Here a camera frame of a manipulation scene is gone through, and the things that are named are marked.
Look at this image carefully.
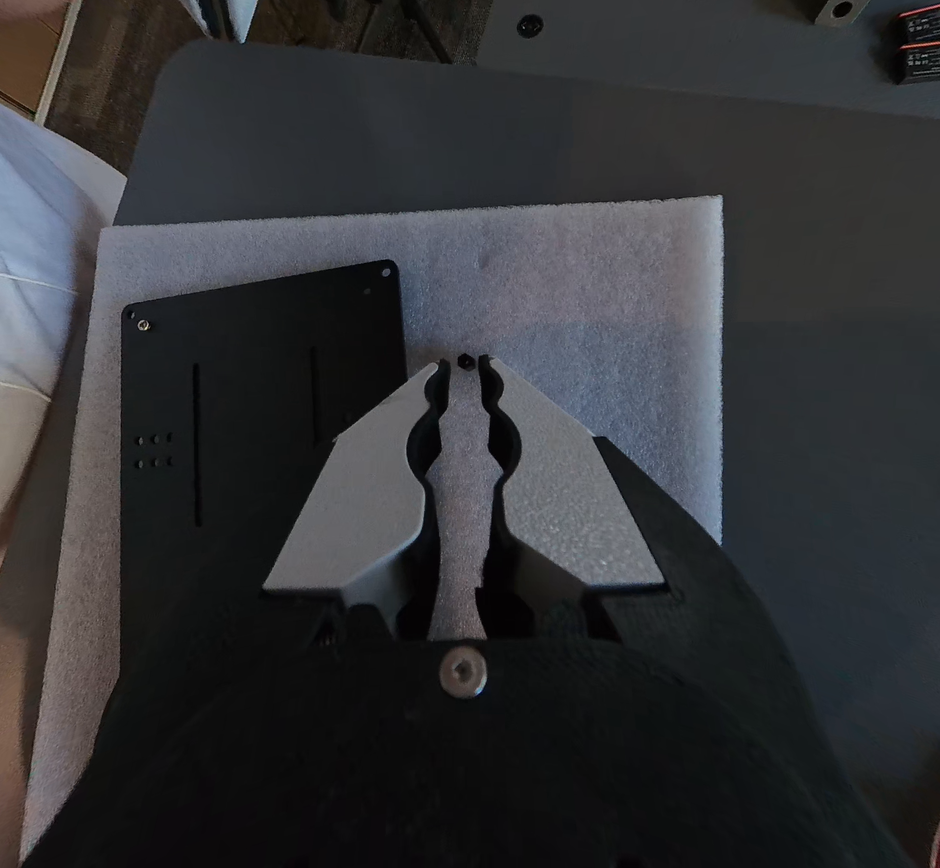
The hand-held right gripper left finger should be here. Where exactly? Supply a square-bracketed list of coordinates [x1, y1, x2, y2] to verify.
[260, 360, 452, 610]

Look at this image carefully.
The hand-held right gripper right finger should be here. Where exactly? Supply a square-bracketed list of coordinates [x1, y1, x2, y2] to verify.
[477, 354, 671, 610]

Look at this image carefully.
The black metal plate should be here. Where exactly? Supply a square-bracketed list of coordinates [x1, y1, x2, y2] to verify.
[119, 260, 409, 663]

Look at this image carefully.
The dark grey desk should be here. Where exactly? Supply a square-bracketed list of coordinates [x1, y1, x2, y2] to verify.
[477, 0, 940, 121]
[0, 38, 940, 868]

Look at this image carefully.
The white foam sheet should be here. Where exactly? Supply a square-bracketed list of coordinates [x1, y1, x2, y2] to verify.
[21, 194, 726, 863]

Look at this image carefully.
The cardboard box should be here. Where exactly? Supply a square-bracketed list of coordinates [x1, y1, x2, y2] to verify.
[0, 0, 85, 123]

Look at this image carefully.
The black box red stripe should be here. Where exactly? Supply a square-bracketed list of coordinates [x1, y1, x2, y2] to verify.
[891, 44, 940, 85]
[892, 1, 940, 48]

